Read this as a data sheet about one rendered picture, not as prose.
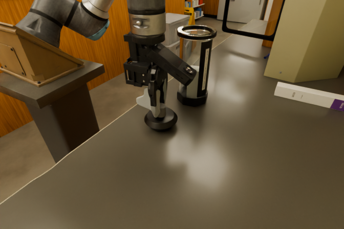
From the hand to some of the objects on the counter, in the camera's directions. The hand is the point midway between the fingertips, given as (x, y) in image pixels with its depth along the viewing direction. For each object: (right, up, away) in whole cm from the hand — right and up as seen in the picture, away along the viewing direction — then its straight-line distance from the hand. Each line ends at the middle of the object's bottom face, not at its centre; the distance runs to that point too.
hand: (160, 109), depth 53 cm
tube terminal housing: (+59, +16, +33) cm, 70 cm away
